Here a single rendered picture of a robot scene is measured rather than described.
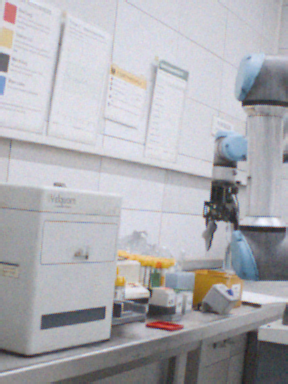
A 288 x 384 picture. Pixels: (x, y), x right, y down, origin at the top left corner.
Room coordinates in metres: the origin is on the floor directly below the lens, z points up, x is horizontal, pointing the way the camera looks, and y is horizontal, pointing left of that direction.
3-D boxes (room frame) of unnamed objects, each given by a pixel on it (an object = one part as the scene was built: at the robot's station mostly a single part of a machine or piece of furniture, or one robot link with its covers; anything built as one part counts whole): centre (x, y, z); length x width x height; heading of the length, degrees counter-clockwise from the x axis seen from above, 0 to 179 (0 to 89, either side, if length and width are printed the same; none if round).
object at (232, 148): (2.03, -0.31, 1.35); 0.11 x 0.11 x 0.08; 4
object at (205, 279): (2.15, -0.30, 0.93); 0.13 x 0.13 x 0.10; 60
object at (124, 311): (1.53, 0.01, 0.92); 0.21 x 0.07 x 0.05; 150
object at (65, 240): (1.41, 0.18, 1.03); 0.31 x 0.27 x 0.30; 150
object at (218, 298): (1.99, -0.28, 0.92); 0.13 x 0.07 x 0.08; 60
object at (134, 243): (2.63, -0.03, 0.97); 0.26 x 0.17 x 0.19; 165
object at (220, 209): (2.13, -0.28, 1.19); 0.09 x 0.08 x 0.12; 150
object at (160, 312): (1.81, -0.12, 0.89); 0.09 x 0.05 x 0.04; 58
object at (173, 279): (2.05, -0.18, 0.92); 0.10 x 0.07 x 0.10; 145
